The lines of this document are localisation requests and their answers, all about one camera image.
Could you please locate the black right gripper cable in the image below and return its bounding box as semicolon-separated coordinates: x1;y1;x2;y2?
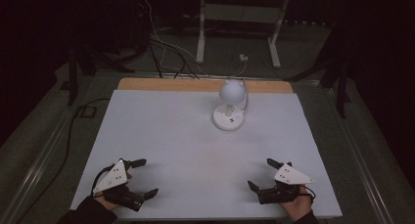
299;184;317;202

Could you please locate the white metal stand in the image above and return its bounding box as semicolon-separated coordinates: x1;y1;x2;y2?
195;0;293;69

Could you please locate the black tripod stand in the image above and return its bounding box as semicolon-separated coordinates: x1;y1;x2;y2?
59;44;136;107
283;51;352;120

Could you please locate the white desk lamp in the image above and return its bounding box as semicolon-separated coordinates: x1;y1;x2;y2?
212;78;248;132

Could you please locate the metal floor rail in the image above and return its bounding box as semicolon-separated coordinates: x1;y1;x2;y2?
0;74;99;224
293;79;397;224

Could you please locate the long white floor cable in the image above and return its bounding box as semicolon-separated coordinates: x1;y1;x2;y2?
142;0;248;77

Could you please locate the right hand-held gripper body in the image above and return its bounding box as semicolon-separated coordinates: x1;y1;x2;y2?
256;162;316;205

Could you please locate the black floor cable bundle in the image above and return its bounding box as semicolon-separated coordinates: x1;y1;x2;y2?
143;31;201;80

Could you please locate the person's left hand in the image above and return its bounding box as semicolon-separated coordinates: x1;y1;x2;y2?
93;172;133;212

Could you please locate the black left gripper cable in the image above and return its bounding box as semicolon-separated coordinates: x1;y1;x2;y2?
91;163;115;196

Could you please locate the long black floor cable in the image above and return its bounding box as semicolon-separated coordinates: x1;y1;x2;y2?
14;97;112;224

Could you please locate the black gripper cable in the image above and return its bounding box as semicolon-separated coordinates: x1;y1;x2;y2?
91;163;115;196
299;184;317;202

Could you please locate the person's right hand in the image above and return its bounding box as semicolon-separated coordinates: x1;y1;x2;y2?
279;184;315;223

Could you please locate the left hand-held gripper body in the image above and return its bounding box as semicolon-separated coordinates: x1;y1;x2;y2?
92;158;147;212

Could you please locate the white table mat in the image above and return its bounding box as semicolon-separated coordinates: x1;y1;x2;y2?
69;89;344;219

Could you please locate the white lamp cable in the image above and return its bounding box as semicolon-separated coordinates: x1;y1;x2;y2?
240;60;250;114

